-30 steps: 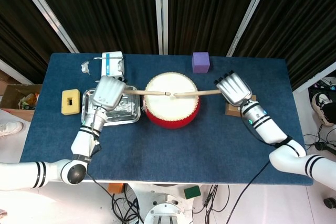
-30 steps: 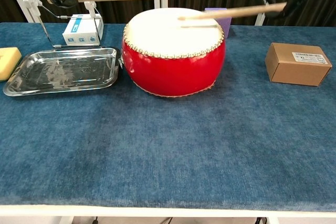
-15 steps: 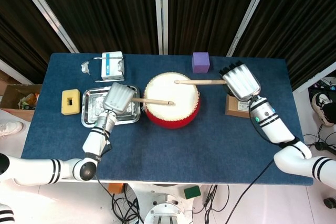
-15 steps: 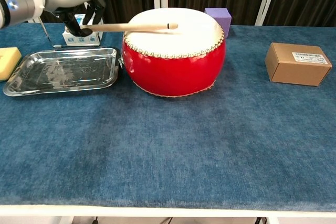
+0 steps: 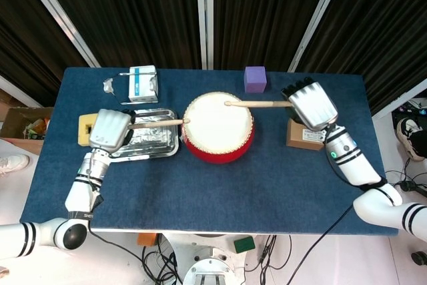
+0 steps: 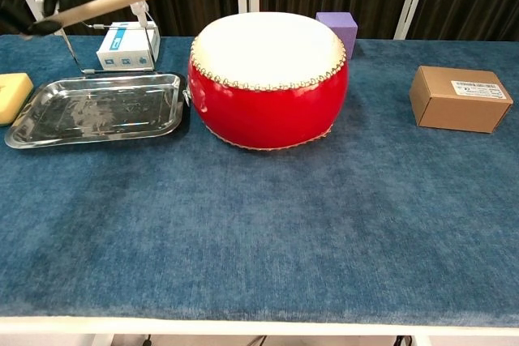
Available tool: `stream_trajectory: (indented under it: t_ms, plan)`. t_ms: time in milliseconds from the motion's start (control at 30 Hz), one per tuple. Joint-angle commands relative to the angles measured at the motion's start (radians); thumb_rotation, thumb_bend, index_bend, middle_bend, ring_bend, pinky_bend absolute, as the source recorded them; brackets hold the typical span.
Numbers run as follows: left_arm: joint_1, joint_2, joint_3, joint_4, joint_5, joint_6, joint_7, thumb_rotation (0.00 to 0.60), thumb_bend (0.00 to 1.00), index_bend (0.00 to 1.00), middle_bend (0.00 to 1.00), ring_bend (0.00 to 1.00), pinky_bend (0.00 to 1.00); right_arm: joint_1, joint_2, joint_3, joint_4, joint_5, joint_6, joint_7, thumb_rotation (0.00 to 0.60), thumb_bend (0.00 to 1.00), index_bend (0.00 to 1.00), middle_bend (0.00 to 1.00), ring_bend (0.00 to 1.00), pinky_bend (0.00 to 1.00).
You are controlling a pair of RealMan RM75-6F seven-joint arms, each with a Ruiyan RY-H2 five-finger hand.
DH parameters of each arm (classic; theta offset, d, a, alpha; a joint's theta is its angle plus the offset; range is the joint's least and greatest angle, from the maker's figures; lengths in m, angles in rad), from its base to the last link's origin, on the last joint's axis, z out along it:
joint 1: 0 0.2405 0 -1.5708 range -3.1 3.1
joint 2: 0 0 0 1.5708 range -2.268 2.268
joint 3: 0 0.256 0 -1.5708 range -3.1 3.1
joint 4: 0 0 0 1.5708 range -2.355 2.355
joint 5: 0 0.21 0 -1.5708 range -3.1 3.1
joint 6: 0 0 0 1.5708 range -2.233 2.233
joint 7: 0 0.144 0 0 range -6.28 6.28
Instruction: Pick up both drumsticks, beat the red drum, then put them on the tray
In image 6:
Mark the stainless steel tray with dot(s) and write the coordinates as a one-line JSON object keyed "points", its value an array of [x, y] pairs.
{"points": [[97, 111]]}

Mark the yellow sponge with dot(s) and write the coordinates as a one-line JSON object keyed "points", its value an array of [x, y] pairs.
{"points": [[14, 95]]}

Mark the white and blue carton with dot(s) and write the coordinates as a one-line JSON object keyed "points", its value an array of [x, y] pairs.
{"points": [[117, 54]]}

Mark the red drum with white head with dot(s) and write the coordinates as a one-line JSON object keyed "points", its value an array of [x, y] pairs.
{"points": [[267, 115]]}

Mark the purple foam block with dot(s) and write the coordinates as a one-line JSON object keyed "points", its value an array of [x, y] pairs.
{"points": [[344, 30]]}

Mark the blue velvet table cloth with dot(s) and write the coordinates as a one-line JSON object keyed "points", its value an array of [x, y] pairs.
{"points": [[259, 240]]}

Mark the brown cardboard box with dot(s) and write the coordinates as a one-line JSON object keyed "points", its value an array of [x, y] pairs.
{"points": [[446, 95]]}

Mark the white table frame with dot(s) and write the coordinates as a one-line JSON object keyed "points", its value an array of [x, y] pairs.
{"points": [[259, 326]]}

